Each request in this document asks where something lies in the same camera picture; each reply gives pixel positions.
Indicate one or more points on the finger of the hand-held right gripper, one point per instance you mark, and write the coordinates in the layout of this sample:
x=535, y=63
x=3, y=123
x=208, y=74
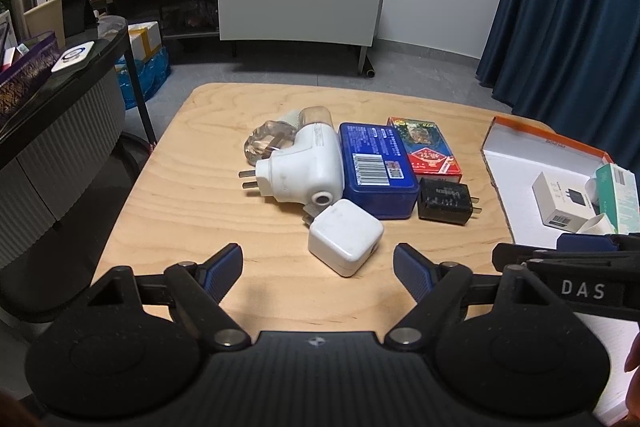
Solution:
x=585, y=243
x=510, y=257

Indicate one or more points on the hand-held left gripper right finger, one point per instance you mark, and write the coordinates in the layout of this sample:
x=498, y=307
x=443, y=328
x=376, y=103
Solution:
x=415, y=269

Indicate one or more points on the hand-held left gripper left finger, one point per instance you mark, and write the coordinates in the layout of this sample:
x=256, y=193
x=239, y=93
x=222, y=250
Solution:
x=222, y=269

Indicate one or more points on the white jar with green marks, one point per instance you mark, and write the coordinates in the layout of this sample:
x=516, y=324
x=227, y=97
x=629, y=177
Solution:
x=597, y=224

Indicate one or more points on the white charger packaging box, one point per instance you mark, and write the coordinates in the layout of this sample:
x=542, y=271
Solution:
x=555, y=202

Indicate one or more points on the white cylindrical bottle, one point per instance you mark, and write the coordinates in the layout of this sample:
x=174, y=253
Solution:
x=592, y=192

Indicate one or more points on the teal cardboard box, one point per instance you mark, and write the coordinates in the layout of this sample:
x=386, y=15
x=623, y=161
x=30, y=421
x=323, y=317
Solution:
x=622, y=202

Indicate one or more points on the orange white cardboard box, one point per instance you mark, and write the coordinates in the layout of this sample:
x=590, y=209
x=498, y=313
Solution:
x=515, y=187

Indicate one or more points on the black charger plug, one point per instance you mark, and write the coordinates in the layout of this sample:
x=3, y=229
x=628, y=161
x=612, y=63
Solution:
x=445, y=199

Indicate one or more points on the white cube charger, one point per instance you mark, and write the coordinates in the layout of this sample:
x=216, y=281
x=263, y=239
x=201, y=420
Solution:
x=345, y=234

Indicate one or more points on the blue tin box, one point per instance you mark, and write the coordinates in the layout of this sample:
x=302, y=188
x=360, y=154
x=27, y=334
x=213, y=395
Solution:
x=375, y=167

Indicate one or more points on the red blue playing card box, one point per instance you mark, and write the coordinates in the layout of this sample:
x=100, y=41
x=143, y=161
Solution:
x=427, y=149

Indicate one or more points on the white plug-in vaporizer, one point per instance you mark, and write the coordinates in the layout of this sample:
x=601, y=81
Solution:
x=300, y=167

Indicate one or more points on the person's right hand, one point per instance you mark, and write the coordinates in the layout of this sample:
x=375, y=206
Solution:
x=634, y=377

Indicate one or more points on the dark curved counter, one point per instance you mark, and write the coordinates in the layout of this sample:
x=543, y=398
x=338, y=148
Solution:
x=50, y=167

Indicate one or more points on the blue plastic bag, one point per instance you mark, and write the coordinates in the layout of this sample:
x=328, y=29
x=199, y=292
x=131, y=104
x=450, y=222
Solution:
x=145, y=79

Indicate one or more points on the blue curtain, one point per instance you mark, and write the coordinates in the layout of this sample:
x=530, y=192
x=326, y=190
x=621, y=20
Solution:
x=565, y=7

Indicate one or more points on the white yellow cardboard box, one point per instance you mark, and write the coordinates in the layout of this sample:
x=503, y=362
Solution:
x=145, y=39

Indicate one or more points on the white square coaster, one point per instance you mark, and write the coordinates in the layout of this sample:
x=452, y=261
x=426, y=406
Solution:
x=74, y=56

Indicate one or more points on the curved television cabinet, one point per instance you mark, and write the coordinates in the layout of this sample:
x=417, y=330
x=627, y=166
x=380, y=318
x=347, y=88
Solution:
x=190, y=7

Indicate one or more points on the purple patterned box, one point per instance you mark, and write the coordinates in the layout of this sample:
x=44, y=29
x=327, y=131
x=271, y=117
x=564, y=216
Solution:
x=25, y=77

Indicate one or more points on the black upright box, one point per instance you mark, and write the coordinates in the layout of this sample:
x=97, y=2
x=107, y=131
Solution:
x=77, y=12

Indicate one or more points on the brown cardboard box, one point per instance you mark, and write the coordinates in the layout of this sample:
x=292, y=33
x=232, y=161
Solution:
x=45, y=22

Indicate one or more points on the steel thermos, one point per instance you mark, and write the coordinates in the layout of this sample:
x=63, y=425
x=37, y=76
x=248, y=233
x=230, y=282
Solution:
x=22, y=7

